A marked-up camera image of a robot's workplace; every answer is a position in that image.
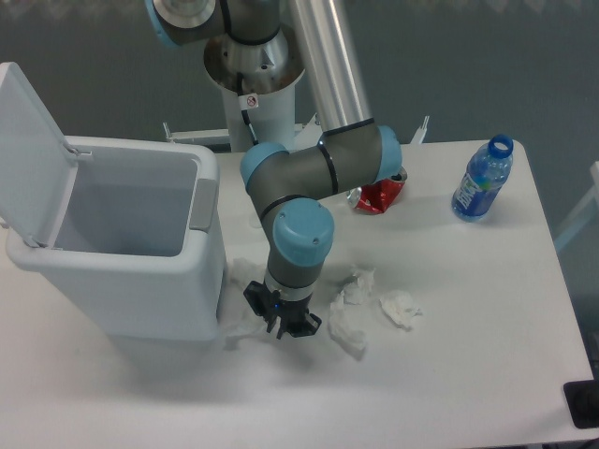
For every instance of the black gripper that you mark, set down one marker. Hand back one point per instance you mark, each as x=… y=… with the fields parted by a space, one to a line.
x=295 y=318

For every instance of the tissue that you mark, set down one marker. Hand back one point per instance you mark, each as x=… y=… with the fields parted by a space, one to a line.
x=238 y=322

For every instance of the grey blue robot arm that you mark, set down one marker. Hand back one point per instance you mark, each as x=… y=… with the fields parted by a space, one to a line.
x=251 y=53

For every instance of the crumpled paper ball centre top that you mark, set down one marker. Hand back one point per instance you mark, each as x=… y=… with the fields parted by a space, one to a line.
x=359 y=286

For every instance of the crumpled paper ball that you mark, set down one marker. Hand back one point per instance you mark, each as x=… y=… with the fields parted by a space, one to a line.
x=400 y=308
x=359 y=286

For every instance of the crumpled paper ball right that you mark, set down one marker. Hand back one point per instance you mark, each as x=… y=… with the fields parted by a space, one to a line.
x=400 y=308

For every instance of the crumpled paper near bin top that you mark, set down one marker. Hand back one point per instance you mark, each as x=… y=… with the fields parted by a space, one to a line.
x=243 y=271

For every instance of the crumpled paper centre bottom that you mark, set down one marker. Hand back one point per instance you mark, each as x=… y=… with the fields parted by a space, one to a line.
x=352 y=340

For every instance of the clear small bottle cap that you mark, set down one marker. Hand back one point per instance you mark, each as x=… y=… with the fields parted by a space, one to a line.
x=254 y=222

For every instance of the crushed red soda can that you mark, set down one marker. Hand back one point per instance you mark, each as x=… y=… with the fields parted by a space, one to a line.
x=378 y=197

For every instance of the white trash bin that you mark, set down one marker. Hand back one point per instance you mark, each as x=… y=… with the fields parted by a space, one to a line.
x=140 y=251

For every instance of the blue plastic drink bottle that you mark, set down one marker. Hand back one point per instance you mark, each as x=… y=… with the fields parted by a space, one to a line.
x=485 y=175

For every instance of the white trash bin lid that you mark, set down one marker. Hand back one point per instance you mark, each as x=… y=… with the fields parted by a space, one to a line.
x=38 y=165

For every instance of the black device at edge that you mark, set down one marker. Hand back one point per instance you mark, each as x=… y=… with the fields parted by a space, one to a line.
x=582 y=401

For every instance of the white metal base bracket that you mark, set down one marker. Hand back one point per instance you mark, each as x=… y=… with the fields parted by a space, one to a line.
x=218 y=140

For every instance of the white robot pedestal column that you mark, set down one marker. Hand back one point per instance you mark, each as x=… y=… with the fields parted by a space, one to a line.
x=260 y=117

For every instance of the white frame at right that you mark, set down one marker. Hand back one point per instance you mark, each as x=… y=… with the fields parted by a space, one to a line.
x=580 y=215

